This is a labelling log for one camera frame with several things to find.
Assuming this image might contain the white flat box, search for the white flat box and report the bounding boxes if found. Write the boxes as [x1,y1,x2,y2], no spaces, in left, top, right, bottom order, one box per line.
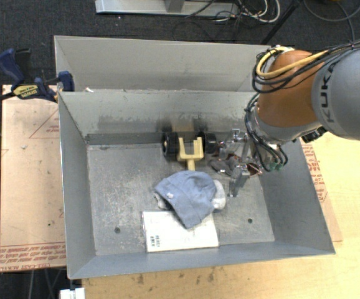
[141,209,220,254]

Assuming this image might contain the tan toy with black wheels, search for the tan toy with black wheels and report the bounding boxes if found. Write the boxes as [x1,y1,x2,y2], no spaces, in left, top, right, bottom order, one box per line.
[161,130,219,172]

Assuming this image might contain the black cylinder on white bracket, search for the black cylinder on white bracket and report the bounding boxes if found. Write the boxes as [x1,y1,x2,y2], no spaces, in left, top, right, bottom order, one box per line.
[301,125,328,144]

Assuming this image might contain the grey metal bin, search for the grey metal bin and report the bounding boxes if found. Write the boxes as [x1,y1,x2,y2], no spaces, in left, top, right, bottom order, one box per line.
[54,35,336,280]

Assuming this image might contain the brown-lens sunglasses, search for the brown-lens sunglasses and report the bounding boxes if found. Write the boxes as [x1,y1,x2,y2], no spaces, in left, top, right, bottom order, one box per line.
[210,148,263,177]

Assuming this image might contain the brown cardboard board, red print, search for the brown cardboard board, red print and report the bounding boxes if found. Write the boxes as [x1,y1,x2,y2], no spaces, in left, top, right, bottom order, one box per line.
[0,84,344,273]

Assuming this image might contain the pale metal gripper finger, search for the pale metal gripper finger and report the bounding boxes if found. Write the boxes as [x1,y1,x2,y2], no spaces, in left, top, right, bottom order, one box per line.
[228,163,250,198]
[219,128,249,157]

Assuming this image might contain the blue cloth cap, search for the blue cloth cap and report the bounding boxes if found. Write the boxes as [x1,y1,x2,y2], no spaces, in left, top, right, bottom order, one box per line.
[153,170,217,229]

